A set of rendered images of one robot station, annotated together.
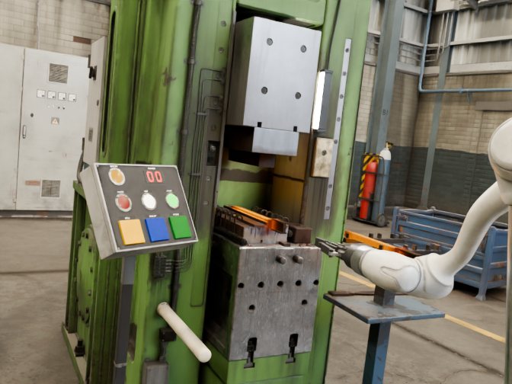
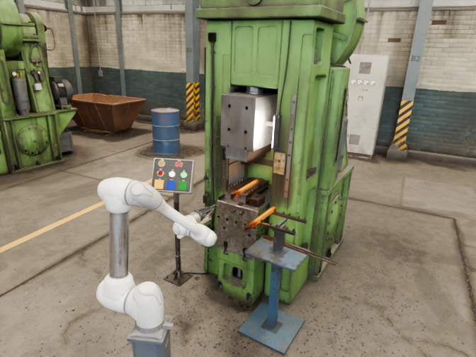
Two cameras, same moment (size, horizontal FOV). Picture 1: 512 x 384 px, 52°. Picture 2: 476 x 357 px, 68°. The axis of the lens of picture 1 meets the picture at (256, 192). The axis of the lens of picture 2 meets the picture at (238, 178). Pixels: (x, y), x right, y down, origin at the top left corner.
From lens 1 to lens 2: 252 cm
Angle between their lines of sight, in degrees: 58
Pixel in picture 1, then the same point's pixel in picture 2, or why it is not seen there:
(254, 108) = (224, 137)
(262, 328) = (229, 239)
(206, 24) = (217, 95)
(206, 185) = (222, 168)
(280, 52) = (234, 110)
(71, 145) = (369, 113)
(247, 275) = (220, 212)
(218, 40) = not seen: hidden behind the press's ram
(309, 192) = (274, 180)
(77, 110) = (375, 91)
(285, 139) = (240, 153)
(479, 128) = not seen: outside the picture
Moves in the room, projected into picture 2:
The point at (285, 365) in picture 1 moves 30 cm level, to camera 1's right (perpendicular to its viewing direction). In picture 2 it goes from (242, 261) to (263, 280)
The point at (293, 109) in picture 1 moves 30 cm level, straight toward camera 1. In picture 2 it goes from (244, 139) to (207, 142)
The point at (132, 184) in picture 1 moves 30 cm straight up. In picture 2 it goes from (167, 166) to (166, 131)
